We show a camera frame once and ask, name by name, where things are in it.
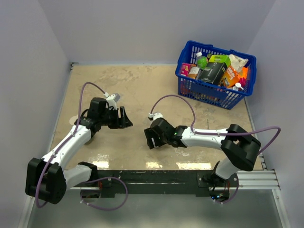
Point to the pink box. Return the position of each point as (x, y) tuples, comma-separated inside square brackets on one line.
[(185, 68)]

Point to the beige round paddle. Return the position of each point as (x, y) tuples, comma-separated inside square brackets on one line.
[(73, 119)]

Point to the white crumpled bag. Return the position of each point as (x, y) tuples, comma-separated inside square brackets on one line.
[(237, 63)]

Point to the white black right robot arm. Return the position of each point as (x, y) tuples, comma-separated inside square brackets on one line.
[(241, 149)]

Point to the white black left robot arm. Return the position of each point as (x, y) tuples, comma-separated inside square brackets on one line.
[(47, 178)]

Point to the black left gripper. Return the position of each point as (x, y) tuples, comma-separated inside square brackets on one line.
[(122, 122)]

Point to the white remote control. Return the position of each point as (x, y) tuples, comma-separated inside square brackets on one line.
[(154, 144)]

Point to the bright orange package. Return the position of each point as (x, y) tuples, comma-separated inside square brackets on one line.
[(243, 73)]

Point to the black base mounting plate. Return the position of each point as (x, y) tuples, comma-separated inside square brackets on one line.
[(199, 183)]

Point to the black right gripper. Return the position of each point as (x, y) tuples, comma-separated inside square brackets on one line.
[(149, 133)]

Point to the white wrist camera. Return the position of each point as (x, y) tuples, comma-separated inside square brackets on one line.
[(112, 100), (154, 116)]

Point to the green bottle white cap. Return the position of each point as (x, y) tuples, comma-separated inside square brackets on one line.
[(202, 60)]

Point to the orange razor package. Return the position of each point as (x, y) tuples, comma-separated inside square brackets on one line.
[(230, 78)]

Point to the blue plastic basket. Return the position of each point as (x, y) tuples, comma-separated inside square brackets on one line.
[(206, 92)]

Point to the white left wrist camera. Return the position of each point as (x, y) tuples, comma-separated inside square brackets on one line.
[(112, 100)]

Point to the black green razor box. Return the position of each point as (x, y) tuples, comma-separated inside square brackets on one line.
[(215, 69)]

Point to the orange jar white label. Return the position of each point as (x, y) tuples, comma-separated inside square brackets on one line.
[(194, 72)]

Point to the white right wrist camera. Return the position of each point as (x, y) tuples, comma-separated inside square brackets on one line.
[(154, 116)]

